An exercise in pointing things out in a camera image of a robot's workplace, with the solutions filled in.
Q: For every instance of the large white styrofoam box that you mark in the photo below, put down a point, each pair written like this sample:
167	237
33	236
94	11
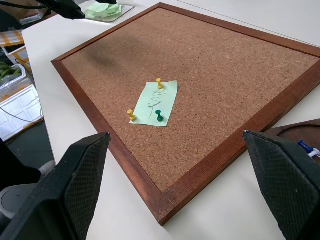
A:
17	110

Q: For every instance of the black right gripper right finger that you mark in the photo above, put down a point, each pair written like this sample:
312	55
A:
287	185

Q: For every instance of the green paper note with scribble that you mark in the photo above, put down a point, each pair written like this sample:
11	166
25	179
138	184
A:
145	111

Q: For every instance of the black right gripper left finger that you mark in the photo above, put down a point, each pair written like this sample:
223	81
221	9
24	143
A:
62	195

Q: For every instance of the dark brown wooden tray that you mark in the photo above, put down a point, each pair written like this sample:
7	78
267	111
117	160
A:
297	131

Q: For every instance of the yellow and white carton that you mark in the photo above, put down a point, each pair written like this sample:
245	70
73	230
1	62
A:
10	37

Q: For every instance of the yellow push pin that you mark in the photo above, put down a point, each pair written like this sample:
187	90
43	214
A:
131	115
159	83

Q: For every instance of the blue push pin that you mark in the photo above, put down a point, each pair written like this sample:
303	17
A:
303	144

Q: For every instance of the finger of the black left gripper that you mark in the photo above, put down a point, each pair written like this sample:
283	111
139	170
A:
108	1
68	10

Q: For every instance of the wood framed cork board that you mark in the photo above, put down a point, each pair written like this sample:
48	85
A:
212	75

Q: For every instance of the green push pin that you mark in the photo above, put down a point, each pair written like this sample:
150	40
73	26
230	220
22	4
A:
158	116

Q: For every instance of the green banana bunch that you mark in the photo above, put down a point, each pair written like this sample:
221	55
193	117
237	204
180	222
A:
8	70

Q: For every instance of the styrofoam box with bananas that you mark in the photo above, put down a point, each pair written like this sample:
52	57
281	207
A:
17	77

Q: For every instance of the brown cardboard box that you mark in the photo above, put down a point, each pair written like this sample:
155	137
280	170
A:
27	16

